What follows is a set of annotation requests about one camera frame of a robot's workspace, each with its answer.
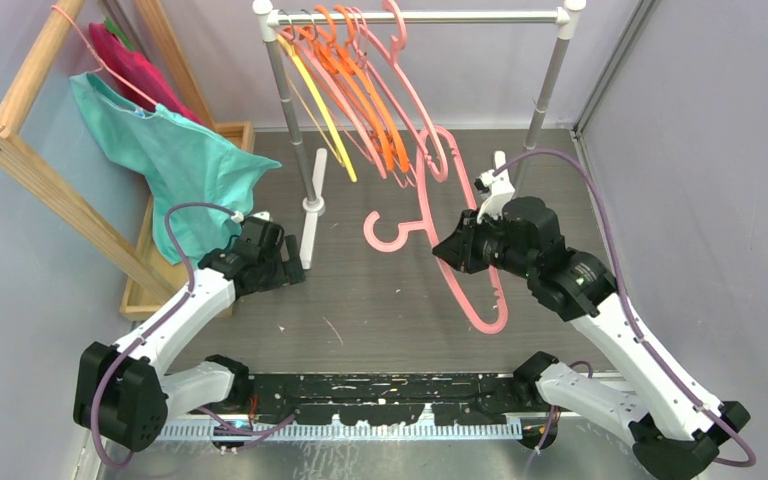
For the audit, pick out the thin pink wire hanger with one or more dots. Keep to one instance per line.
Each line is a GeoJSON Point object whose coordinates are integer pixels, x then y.
{"type": "Point", "coordinates": [102, 65]}

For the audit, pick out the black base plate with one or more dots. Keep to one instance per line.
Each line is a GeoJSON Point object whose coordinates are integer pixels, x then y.
{"type": "Point", "coordinates": [381, 407]}

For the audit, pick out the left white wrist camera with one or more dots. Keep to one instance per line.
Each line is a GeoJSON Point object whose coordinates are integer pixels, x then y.
{"type": "Point", "coordinates": [239, 217]}

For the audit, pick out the wooden clothes rack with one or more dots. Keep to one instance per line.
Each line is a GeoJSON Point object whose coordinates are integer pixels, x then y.
{"type": "Point", "coordinates": [47, 270]}

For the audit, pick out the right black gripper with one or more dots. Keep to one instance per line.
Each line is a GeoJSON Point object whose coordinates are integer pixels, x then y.
{"type": "Point", "coordinates": [460, 250]}

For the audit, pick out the teal t-shirt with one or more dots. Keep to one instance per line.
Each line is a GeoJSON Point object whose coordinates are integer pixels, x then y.
{"type": "Point", "coordinates": [190, 170]}

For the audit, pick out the magenta garment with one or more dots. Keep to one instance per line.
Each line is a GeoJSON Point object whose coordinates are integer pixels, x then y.
{"type": "Point", "coordinates": [137, 79]}

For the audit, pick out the pink metal-hook hanger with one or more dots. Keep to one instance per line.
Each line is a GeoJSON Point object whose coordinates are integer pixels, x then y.
{"type": "Point", "coordinates": [347, 132]}

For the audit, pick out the orange plastic hanger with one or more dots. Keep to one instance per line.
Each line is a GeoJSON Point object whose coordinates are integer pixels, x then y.
{"type": "Point", "coordinates": [321, 38]}

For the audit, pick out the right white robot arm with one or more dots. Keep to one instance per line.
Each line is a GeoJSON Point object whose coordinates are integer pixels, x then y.
{"type": "Point", "coordinates": [674, 426]}

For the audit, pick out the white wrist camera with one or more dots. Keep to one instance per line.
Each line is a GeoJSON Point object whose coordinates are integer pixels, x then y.
{"type": "Point", "coordinates": [239, 217]}
{"type": "Point", "coordinates": [496, 190]}

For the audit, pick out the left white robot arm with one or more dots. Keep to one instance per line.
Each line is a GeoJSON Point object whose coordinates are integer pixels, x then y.
{"type": "Point", "coordinates": [125, 392]}

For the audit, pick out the yellow hanger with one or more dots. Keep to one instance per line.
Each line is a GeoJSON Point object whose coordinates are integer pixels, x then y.
{"type": "Point", "coordinates": [323, 121]}

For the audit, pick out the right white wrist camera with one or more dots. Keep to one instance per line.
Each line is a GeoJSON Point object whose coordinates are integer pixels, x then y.
{"type": "Point", "coordinates": [496, 190]}

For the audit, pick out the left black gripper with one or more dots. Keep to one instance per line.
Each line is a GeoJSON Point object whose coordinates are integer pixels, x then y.
{"type": "Point", "coordinates": [287, 273]}

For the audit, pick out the white metal clothes rack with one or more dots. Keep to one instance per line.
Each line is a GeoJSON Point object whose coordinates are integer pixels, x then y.
{"type": "Point", "coordinates": [387, 31]}

